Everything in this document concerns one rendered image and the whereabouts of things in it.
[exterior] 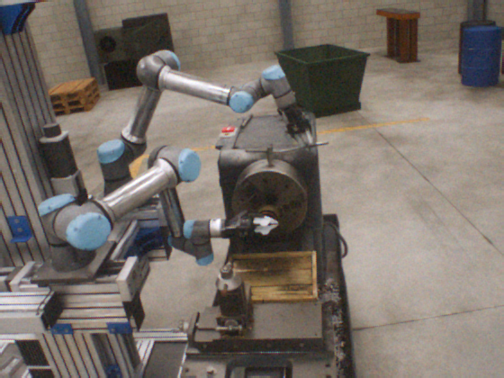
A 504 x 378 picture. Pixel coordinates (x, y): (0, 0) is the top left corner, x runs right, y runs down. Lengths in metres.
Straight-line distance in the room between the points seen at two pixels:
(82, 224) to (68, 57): 11.03
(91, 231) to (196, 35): 10.45
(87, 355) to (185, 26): 10.16
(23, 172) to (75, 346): 0.80
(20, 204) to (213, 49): 10.19
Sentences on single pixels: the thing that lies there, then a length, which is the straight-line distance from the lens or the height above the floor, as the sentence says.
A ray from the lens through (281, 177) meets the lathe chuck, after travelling 1.83.
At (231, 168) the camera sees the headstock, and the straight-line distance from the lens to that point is 2.01.
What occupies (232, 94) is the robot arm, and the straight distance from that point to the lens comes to 1.62.
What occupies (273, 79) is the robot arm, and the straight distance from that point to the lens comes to 1.69.
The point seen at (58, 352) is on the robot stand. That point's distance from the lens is 2.20.
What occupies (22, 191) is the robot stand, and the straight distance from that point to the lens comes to 1.77.
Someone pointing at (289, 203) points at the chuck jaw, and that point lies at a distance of 1.82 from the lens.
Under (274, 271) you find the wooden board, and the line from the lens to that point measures 1.83.
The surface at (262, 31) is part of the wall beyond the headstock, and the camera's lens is 11.71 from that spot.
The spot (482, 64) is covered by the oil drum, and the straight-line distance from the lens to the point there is 7.95.
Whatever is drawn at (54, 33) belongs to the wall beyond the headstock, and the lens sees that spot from 12.35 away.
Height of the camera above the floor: 1.96
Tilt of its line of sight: 24 degrees down
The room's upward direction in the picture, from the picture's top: 7 degrees counter-clockwise
